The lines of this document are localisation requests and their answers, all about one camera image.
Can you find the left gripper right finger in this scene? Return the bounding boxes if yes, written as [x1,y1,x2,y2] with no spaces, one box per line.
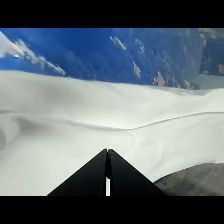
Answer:
[107,148,167,197]

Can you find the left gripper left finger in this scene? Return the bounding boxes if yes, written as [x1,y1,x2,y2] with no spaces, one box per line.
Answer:
[47,148,108,197]

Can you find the white garment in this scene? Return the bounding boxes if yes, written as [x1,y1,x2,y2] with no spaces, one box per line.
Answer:
[0,69,224,197]

